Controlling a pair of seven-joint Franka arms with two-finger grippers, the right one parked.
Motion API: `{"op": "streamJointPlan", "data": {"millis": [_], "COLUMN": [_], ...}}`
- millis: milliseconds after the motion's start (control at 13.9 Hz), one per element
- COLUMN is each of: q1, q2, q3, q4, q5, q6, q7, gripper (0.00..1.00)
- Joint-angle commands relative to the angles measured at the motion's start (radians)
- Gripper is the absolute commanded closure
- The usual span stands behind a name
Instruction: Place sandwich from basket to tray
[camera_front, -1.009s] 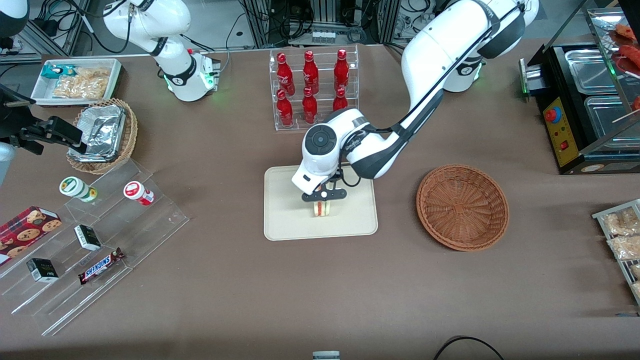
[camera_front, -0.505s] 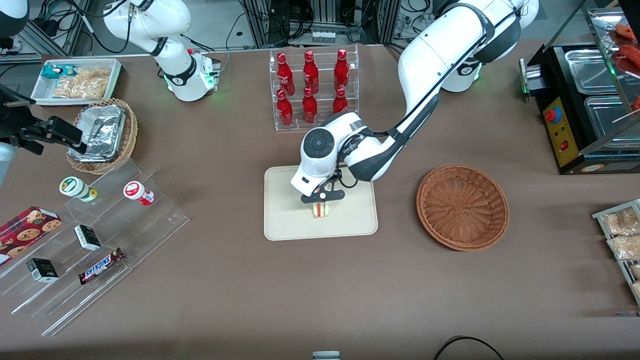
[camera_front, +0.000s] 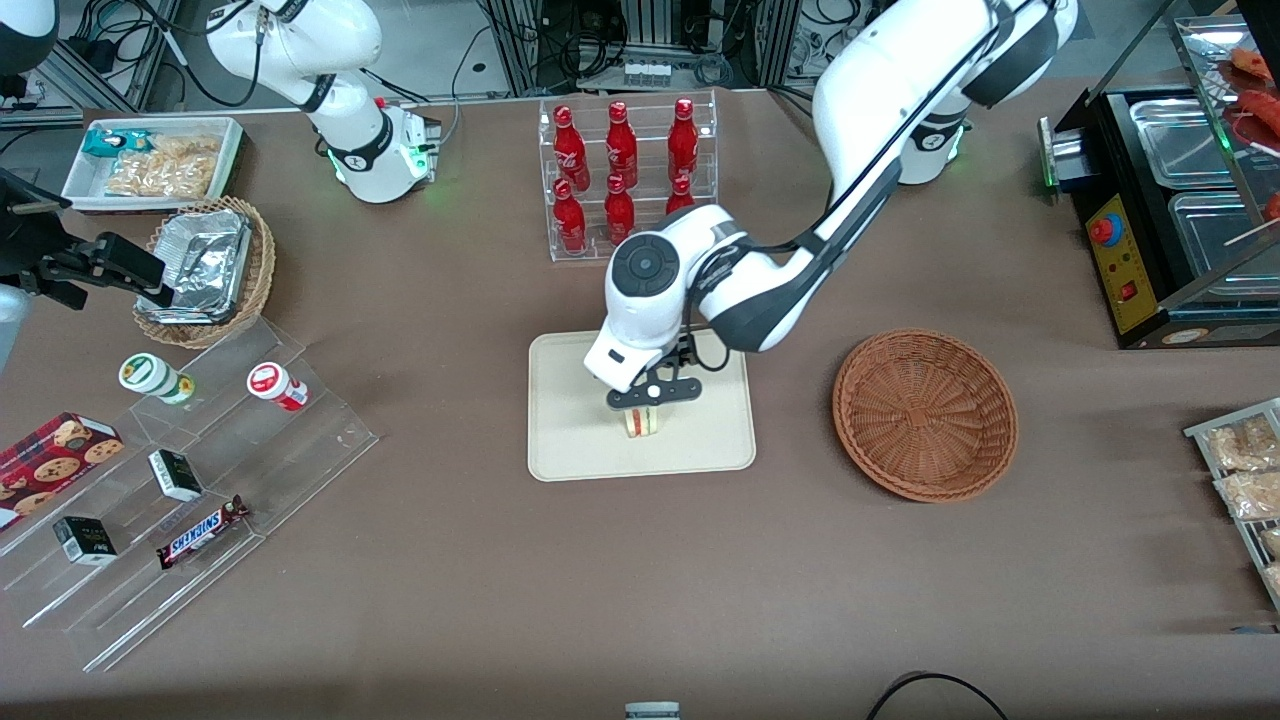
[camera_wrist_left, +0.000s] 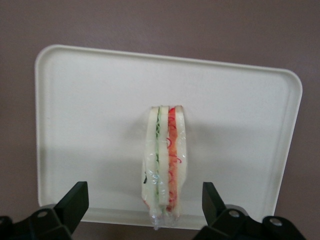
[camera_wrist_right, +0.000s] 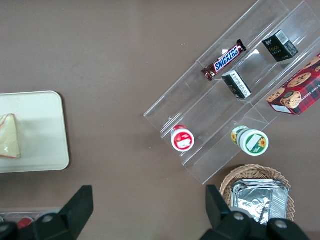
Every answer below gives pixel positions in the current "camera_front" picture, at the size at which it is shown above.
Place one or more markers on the small black carton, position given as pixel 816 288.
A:
pixel 175 475
pixel 85 540

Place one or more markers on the large brown wicker basket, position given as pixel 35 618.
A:
pixel 925 415

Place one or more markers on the teal snack packet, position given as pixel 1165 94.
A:
pixel 100 143

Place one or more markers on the clear bag of chips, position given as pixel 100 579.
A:
pixel 165 170

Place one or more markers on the triangular sandwich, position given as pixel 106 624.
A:
pixel 642 422

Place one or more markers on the small tan wicker basket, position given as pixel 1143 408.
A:
pixel 262 270

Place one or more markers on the grey metal tray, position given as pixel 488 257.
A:
pixel 1200 432

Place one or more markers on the snickers chocolate bar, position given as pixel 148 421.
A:
pixel 200 533

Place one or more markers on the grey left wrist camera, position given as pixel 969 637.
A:
pixel 675 391

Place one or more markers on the red cookie box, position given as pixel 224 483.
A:
pixel 50 465

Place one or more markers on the white bottle red lid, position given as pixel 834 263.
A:
pixel 270 383

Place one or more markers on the white bottle green lid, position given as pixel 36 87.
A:
pixel 150 375

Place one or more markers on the white power strip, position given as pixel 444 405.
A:
pixel 646 72

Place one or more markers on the steel warmer pan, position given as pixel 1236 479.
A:
pixel 1180 140
pixel 1220 240

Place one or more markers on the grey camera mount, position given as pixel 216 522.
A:
pixel 652 712

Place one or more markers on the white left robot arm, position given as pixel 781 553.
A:
pixel 870 90

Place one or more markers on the clear bag of snacks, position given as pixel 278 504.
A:
pixel 1271 542
pixel 1245 445
pixel 1273 580
pixel 1250 495

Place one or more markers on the black equipment rack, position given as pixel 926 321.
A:
pixel 650 20

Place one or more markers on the clear acrylic bottle rack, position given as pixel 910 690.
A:
pixel 648 160

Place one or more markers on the red cola bottle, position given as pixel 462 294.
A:
pixel 621 145
pixel 570 222
pixel 681 195
pixel 570 148
pixel 683 142
pixel 619 210

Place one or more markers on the beige plastic tray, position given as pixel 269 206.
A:
pixel 580 430

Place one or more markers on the clear acrylic step stand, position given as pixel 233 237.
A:
pixel 300 450

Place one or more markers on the black angular mount block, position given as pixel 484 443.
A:
pixel 30 230

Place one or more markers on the white rectangular bin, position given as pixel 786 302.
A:
pixel 80 185

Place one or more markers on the aluminium foil container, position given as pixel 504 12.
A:
pixel 205 260

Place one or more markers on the black food warmer machine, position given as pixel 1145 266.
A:
pixel 1245 332

